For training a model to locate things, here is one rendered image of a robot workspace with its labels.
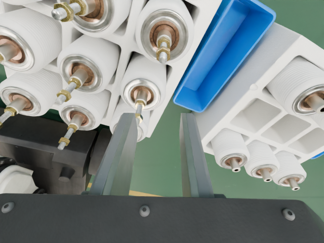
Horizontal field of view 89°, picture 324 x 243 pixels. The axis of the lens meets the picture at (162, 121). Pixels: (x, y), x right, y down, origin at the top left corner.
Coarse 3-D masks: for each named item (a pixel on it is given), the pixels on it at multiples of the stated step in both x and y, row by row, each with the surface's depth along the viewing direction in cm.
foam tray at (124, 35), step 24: (0, 0) 30; (48, 0) 32; (144, 0) 30; (192, 0) 29; (216, 0) 29; (192, 48) 34; (120, 72) 38; (168, 72) 42; (120, 96) 52; (168, 96) 42
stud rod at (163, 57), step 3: (162, 42) 23; (165, 42) 23; (162, 45) 22; (165, 45) 22; (162, 54) 19; (165, 54) 20; (159, 57) 19; (162, 57) 19; (165, 57) 19; (159, 60) 20; (162, 60) 19; (165, 60) 19; (162, 63) 20
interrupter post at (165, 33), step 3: (162, 30) 25; (165, 30) 25; (159, 33) 25; (162, 33) 24; (165, 33) 24; (168, 33) 25; (159, 36) 24; (162, 36) 23; (165, 36) 23; (168, 36) 23; (159, 39) 24; (171, 39) 25; (171, 42) 24
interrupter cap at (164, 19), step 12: (156, 12) 24; (168, 12) 24; (144, 24) 25; (156, 24) 25; (168, 24) 25; (180, 24) 25; (144, 36) 26; (156, 36) 26; (180, 36) 26; (144, 48) 27; (156, 48) 27; (180, 48) 27
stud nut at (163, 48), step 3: (159, 48) 20; (162, 48) 20; (165, 48) 20; (156, 51) 20; (159, 51) 20; (162, 51) 20; (165, 51) 20; (168, 51) 20; (156, 54) 20; (159, 54) 20; (168, 54) 20; (168, 57) 20; (168, 60) 21
